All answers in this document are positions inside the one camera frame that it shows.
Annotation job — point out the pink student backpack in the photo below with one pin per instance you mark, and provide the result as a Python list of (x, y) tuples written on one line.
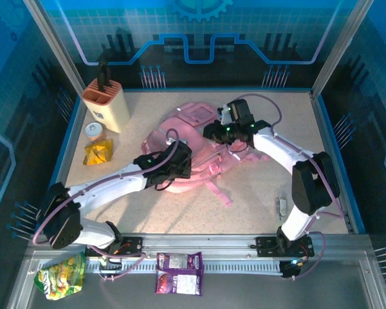
[(196, 161)]

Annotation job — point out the small white silver item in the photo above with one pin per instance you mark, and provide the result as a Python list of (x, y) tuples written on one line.
[(281, 206)]

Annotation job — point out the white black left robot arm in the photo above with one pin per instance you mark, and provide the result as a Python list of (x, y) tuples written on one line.
[(115, 185)]

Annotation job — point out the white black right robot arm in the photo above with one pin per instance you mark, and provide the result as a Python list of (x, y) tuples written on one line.
[(276, 148)]

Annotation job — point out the yellow snack bag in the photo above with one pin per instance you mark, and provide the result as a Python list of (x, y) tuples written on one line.
[(98, 154)]

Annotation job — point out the green snack bag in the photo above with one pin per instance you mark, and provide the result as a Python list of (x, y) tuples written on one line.
[(59, 277)]

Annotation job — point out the aluminium front beam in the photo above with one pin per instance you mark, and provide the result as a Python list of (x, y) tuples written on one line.
[(199, 241)]

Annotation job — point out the beige knife block orange top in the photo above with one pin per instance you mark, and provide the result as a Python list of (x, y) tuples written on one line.
[(111, 112)]

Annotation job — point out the small can white lid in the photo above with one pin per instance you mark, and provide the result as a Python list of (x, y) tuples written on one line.
[(95, 130)]

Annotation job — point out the purple snack packet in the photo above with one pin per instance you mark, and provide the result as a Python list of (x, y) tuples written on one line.
[(180, 277)]

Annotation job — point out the small black controller box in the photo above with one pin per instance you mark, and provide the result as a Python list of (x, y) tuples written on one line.
[(291, 268)]

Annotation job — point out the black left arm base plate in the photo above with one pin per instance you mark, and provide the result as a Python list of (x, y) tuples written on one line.
[(133, 246)]

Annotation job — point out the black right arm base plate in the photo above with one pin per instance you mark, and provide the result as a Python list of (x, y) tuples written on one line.
[(265, 246)]

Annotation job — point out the aluminium frame post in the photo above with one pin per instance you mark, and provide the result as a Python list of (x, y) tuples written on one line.
[(341, 48), (55, 48)]

